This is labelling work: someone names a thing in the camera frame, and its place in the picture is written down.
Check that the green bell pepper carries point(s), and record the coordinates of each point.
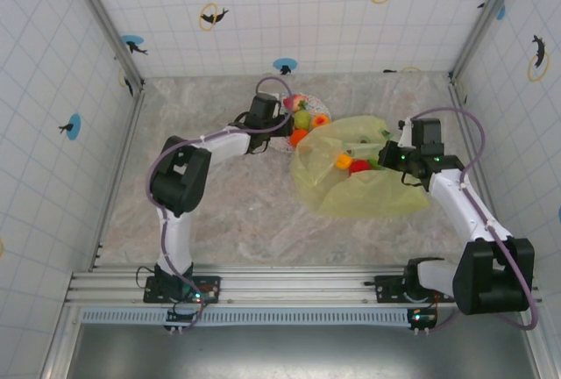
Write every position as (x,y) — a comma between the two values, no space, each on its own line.
(374,165)

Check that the yellow green pear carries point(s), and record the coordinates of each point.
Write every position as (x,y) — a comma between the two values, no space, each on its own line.
(301,120)

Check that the orange yellow bell pepper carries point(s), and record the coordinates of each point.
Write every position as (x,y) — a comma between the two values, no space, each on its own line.
(344,161)

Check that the yellow translucent plastic bag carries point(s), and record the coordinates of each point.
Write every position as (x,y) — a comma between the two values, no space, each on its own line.
(333,195)

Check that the speckled white plate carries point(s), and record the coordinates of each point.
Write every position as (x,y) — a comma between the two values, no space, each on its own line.
(280,145)

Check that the red strawberry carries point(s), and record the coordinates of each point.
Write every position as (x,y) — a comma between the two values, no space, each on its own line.
(296,102)

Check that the grey metal sheet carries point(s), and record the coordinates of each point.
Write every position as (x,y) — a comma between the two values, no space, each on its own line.
(302,352)

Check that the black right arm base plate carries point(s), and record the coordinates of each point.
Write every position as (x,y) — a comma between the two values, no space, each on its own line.
(388,287)

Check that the aluminium frame post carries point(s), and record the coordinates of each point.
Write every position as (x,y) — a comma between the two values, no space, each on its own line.
(486,19)
(105,23)

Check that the aluminium mounting rail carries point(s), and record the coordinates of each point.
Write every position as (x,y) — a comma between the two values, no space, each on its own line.
(298,284)

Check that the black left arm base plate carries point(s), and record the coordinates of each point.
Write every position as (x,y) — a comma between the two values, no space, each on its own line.
(210,289)

